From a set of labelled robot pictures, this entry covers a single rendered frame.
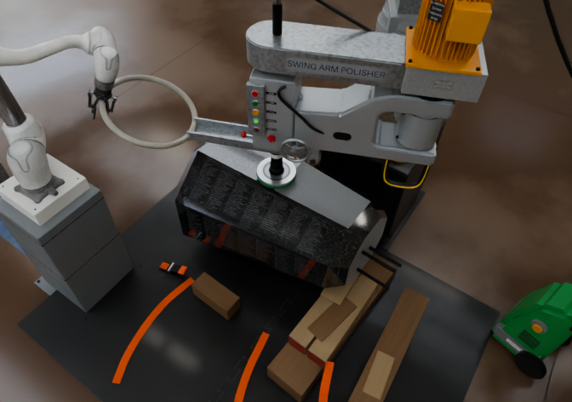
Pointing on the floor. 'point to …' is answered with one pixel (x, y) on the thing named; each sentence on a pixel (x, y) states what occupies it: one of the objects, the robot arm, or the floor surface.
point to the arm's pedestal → (73, 248)
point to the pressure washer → (537, 327)
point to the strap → (247, 363)
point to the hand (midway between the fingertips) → (100, 114)
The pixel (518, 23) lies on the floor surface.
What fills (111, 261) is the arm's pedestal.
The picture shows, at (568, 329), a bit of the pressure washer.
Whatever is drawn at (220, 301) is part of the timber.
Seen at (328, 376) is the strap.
